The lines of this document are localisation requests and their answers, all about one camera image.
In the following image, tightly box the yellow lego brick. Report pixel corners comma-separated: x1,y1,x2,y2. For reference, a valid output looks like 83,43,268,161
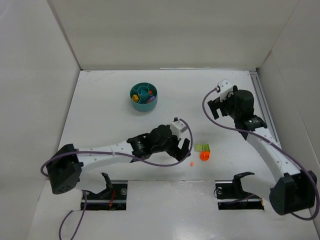
131,94,140,103

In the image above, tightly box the orange round lego piece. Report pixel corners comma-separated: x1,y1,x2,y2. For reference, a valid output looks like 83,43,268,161
199,151,211,162

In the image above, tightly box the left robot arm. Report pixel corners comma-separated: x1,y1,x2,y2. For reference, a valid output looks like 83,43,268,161
40,119,192,195

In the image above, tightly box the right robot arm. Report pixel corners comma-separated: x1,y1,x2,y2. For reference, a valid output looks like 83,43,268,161
202,83,320,221

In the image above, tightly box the light green lego brick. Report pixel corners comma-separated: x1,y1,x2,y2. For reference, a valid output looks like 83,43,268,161
194,144,203,152

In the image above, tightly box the teal round divided container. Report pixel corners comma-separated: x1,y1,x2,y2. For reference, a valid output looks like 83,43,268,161
130,82,158,113

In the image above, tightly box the green orange lego brick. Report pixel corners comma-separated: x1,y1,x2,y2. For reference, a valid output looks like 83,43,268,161
201,143,211,152

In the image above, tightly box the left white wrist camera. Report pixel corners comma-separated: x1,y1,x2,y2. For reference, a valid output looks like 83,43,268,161
169,117,188,139

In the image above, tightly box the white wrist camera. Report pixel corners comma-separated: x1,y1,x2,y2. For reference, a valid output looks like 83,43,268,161
169,117,188,139
217,79,233,102

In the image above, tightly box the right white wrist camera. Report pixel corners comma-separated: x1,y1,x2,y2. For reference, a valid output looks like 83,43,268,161
217,79,233,102

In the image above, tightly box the aluminium rail right edge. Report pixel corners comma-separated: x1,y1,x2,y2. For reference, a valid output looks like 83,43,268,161
249,70,292,179

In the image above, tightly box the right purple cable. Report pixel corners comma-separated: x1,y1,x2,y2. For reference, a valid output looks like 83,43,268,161
201,87,320,221

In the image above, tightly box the purple cable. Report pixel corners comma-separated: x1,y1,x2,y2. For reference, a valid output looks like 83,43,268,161
39,118,194,240
201,87,320,221

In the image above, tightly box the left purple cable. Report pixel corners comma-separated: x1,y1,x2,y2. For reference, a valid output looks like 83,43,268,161
39,118,194,240

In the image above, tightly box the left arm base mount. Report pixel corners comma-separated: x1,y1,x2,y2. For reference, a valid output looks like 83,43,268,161
76,173,128,211

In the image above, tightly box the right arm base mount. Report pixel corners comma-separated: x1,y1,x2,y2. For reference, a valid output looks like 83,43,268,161
213,171,265,211

